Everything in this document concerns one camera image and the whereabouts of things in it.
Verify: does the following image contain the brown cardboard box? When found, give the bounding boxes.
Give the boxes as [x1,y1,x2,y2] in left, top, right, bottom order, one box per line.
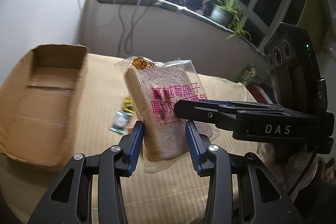
[1,44,89,172]

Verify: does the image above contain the pale green candy wrapper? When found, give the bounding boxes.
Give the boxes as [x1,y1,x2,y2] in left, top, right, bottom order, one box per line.
[109,110,133,135]

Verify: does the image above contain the right white gloved hand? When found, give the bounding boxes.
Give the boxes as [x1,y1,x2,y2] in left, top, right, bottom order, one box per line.
[257,143,318,201]

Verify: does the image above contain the packaged pink bread slice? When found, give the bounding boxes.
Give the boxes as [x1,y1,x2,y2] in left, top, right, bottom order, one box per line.
[116,56,208,173]

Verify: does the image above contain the potted spider plant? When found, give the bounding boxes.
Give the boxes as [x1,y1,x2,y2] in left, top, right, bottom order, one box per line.
[202,0,252,40]

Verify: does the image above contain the grey window sill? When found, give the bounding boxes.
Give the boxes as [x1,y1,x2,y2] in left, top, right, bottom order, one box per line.
[96,0,266,57]

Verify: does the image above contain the yellow candy wrapper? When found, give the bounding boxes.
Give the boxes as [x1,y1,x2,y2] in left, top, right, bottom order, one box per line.
[121,97,134,113]

